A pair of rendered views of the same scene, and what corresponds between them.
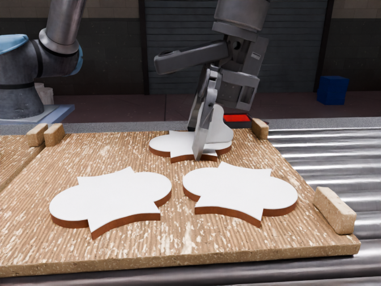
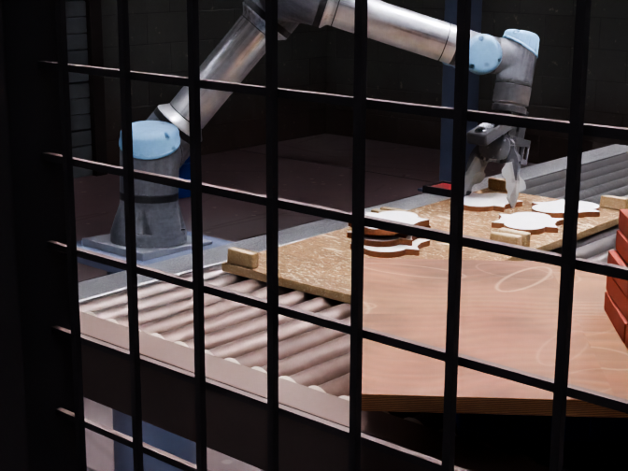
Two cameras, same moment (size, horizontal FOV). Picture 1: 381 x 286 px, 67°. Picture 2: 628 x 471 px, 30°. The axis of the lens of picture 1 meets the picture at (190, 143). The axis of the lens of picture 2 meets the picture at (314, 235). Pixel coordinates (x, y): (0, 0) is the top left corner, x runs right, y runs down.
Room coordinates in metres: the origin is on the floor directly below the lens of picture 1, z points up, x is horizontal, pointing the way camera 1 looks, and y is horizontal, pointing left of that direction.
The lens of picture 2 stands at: (-0.95, 1.91, 1.46)
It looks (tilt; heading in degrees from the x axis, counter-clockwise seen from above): 14 degrees down; 315
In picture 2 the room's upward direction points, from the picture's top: straight up
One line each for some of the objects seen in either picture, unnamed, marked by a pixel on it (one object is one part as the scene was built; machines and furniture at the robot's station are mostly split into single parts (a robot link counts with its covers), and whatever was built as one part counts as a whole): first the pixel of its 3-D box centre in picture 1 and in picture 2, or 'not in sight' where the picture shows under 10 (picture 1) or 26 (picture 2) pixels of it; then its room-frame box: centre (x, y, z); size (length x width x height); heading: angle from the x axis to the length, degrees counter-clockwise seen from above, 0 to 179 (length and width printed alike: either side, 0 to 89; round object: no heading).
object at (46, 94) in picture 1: (42, 103); not in sight; (3.70, 1.94, 0.19); 0.30 x 0.30 x 0.37
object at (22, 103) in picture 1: (15, 96); (149, 216); (0.89, 0.55, 0.93); 0.15 x 0.15 x 0.10
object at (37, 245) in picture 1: (159, 174); (506, 219); (0.39, 0.05, 0.93); 0.41 x 0.35 x 0.02; 95
